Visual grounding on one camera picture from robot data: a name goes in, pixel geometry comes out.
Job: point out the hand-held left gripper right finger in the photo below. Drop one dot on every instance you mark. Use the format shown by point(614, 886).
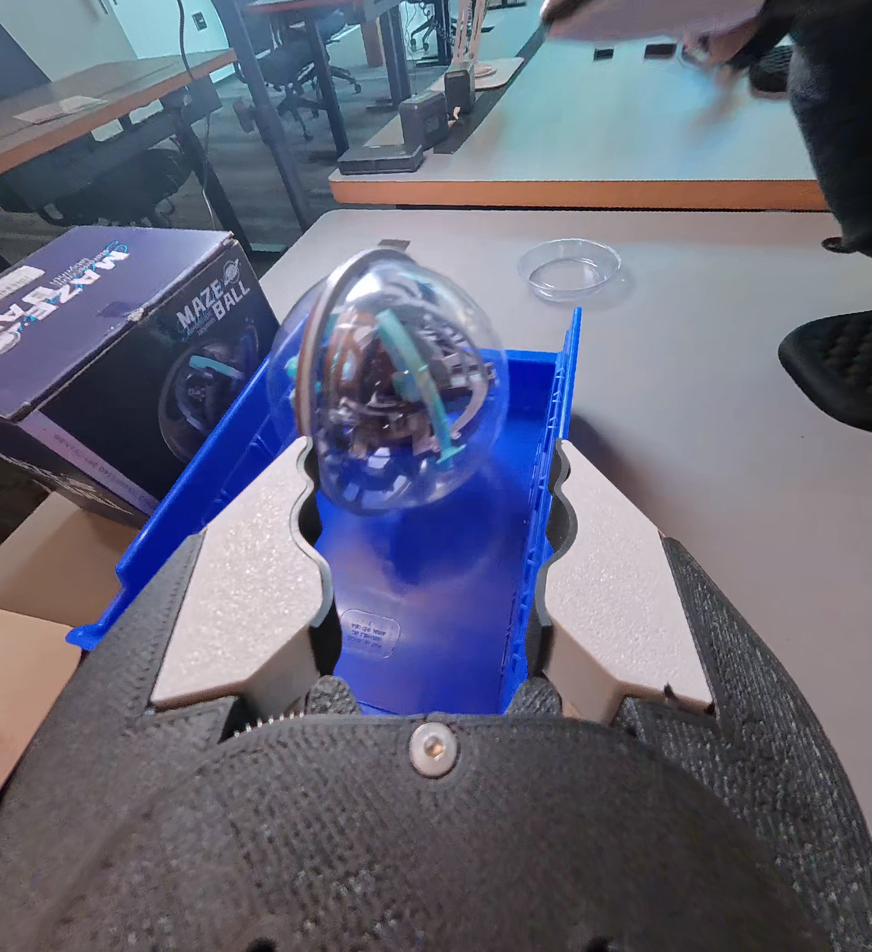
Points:
point(622, 618)

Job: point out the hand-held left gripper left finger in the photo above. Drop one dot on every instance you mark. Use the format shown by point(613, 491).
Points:
point(243, 618)

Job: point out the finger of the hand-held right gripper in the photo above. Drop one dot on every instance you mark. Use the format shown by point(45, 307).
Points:
point(645, 15)

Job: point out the blue plastic bin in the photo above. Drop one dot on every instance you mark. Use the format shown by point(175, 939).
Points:
point(436, 595)

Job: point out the clear plastic maze ball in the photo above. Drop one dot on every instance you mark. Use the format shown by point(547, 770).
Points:
point(406, 372)

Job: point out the person's right forearm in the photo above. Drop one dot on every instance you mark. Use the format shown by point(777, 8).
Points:
point(860, 119)

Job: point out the grey desk with wooden edge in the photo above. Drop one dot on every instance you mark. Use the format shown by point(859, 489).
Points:
point(615, 134)

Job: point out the white figure stand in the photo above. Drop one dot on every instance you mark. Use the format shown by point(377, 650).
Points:
point(484, 45)

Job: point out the black charger block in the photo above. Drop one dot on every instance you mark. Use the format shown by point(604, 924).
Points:
point(433, 112)

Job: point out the instruction sheet on stand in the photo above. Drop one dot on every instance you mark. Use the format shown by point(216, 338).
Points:
point(12, 670)

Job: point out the flat black box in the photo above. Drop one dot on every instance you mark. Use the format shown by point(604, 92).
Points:
point(381, 156)

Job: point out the dark blue cardboard box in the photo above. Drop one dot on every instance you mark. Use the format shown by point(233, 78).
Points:
point(94, 357)

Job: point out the black mesh pad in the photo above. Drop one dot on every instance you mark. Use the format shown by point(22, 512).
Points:
point(853, 365)

